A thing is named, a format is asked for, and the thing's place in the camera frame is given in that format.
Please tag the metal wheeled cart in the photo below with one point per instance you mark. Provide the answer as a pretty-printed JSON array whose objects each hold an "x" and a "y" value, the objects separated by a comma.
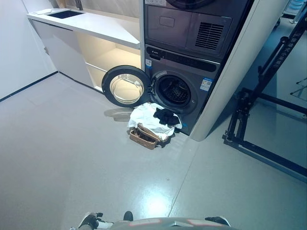
[{"x": 296, "y": 10}]

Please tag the small blue sticker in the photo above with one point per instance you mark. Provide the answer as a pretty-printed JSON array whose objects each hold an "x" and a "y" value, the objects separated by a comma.
[{"x": 148, "y": 64}]

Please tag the brown wicker basket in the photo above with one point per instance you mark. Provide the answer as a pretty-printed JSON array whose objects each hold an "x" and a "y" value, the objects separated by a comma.
[{"x": 144, "y": 141}]

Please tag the white cloth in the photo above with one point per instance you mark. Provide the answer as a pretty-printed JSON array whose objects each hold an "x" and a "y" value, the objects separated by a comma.
[{"x": 144, "y": 117}]

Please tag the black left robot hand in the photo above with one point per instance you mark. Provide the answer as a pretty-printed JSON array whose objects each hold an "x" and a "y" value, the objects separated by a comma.
[{"x": 90, "y": 220}]

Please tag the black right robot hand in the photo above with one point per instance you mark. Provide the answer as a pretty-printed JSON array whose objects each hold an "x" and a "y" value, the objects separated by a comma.
[{"x": 219, "y": 220}]

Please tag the black metal frame stand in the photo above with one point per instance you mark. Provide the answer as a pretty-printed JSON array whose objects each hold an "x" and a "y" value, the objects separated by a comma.
[{"x": 239, "y": 112}]

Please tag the white counter cabinet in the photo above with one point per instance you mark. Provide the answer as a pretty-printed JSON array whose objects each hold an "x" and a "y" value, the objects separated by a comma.
[{"x": 96, "y": 24}]

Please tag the black sink basin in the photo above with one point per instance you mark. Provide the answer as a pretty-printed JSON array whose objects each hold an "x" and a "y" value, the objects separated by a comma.
[{"x": 64, "y": 14}]

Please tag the grey stacked dryer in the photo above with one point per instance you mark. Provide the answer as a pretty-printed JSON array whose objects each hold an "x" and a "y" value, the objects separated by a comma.
[{"x": 172, "y": 24}]

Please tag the black cloth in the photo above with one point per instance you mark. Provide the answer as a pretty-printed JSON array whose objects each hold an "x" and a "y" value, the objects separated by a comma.
[{"x": 165, "y": 116}]

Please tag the grey front-load washing machine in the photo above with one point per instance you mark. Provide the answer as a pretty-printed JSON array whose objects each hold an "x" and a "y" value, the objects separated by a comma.
[{"x": 194, "y": 72}]

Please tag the round washing machine door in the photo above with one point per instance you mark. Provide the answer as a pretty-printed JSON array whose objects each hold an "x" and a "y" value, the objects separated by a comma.
[{"x": 107, "y": 80}]

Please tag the blue white energy label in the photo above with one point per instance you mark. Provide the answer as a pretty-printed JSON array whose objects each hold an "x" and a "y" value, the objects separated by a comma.
[{"x": 206, "y": 84}]

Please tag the dark faucet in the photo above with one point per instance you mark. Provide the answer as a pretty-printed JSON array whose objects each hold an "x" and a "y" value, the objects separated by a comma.
[{"x": 78, "y": 4}]

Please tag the white appliance enclosure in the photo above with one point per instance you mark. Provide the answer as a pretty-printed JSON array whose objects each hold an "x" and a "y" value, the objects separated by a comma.
[{"x": 227, "y": 83}]

